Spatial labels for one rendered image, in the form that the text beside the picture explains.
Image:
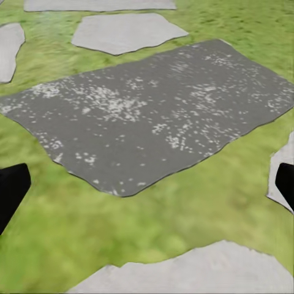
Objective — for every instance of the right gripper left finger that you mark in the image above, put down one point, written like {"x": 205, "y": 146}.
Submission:
{"x": 15, "y": 181}

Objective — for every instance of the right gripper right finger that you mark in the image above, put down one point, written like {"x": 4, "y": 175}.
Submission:
{"x": 285, "y": 182}

